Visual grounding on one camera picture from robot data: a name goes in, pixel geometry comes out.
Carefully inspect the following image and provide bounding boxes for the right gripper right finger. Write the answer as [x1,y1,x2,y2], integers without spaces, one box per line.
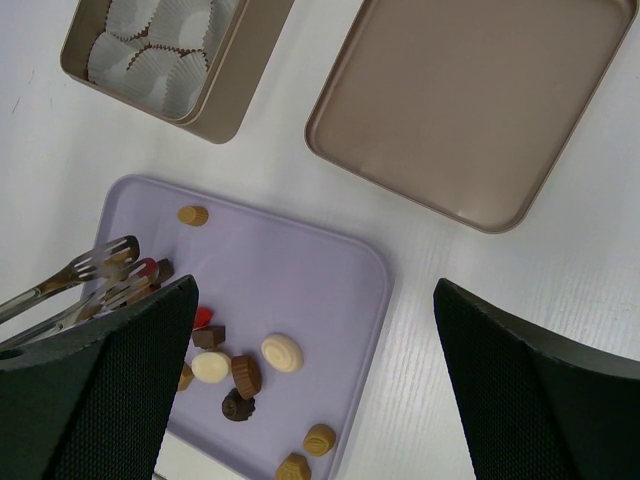
[433,278,639,479]

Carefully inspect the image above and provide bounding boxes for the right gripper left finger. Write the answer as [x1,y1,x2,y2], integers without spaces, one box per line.
[1,275,199,479]

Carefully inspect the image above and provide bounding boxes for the brown cube chocolate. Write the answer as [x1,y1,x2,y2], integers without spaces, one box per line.
[192,325,226,350]

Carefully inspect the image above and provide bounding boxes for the red heart candy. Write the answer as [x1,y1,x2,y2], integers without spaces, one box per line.
[193,307,213,330]

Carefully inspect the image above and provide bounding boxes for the caramel leaf square chocolate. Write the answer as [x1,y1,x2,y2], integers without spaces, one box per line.
[177,362,195,392]

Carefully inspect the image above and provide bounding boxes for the dark rose chocolate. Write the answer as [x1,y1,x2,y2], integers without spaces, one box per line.
[221,389,255,422]

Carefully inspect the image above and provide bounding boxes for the brown ribbed chocolate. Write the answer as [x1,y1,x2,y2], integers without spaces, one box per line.
[231,354,262,400]

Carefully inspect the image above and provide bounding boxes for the white swirl oval chocolate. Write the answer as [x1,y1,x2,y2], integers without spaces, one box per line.
[261,333,304,373]

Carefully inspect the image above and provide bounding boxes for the caramel round chocolate top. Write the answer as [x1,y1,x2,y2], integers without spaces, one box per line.
[177,205,209,227]

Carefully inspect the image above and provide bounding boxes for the caramel hexagon chocolate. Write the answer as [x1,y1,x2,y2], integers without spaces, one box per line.
[274,453,312,480]

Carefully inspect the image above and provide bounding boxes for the caramel leaf round chocolate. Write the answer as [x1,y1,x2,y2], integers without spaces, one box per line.
[303,424,337,457]

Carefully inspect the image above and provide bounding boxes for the purple plastic tray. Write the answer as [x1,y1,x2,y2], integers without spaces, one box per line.
[96,175,392,479]

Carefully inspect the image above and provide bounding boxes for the brown tin lid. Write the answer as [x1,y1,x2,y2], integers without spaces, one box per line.
[305,1,639,233]

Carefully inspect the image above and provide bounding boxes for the brown tin box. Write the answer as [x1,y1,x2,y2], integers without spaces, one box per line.
[60,1,292,144]

